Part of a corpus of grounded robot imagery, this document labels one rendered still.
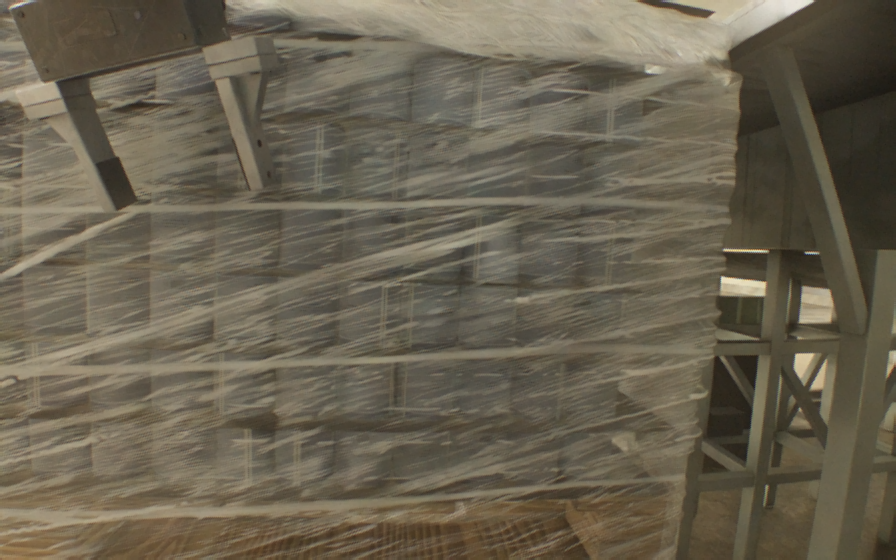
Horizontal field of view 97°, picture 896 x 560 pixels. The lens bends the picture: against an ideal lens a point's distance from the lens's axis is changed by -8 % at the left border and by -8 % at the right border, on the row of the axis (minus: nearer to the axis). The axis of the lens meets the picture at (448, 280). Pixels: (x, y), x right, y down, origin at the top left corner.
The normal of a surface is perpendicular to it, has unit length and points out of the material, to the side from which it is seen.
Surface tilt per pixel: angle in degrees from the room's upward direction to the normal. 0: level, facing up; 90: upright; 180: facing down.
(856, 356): 90
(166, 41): 113
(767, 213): 90
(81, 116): 83
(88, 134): 83
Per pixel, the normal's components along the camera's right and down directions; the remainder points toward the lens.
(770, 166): -0.99, -0.02
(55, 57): -0.06, 0.47
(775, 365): 0.12, 0.09
